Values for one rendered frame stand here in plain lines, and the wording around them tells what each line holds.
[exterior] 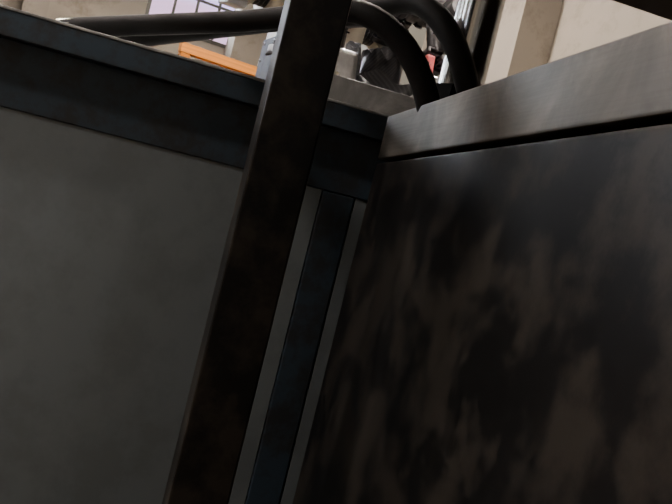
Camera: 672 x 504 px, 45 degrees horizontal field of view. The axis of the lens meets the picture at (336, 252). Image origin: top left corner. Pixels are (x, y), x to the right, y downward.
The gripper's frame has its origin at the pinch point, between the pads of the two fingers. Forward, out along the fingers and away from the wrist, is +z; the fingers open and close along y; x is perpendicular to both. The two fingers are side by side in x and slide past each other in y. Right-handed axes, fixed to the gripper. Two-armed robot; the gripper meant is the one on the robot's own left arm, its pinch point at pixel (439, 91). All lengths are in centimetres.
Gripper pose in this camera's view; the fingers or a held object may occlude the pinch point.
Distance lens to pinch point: 195.8
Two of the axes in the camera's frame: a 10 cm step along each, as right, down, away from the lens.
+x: -4.8, 3.3, 8.1
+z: -0.2, 9.2, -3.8
